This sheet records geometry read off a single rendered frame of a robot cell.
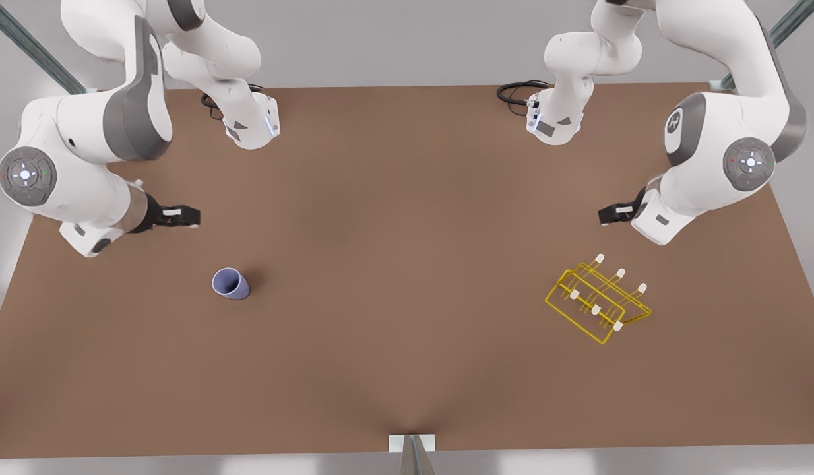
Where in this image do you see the lavender cup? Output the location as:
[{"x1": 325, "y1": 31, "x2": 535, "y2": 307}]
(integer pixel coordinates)
[{"x1": 212, "y1": 267, "x2": 251, "y2": 301}]

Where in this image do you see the yellow wire cup holder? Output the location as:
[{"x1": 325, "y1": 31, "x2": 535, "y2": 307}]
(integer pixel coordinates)
[{"x1": 545, "y1": 254, "x2": 652, "y2": 345}]

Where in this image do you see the silver frame post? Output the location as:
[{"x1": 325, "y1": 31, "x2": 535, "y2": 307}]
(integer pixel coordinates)
[
  {"x1": 709, "y1": 0, "x2": 814, "y2": 92},
  {"x1": 0, "y1": 0, "x2": 88, "y2": 95},
  {"x1": 388, "y1": 433, "x2": 437, "y2": 475}
]

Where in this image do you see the black cable loop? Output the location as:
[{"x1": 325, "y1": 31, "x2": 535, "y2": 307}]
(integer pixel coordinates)
[
  {"x1": 201, "y1": 84, "x2": 265, "y2": 121},
  {"x1": 497, "y1": 80, "x2": 551, "y2": 118}
]

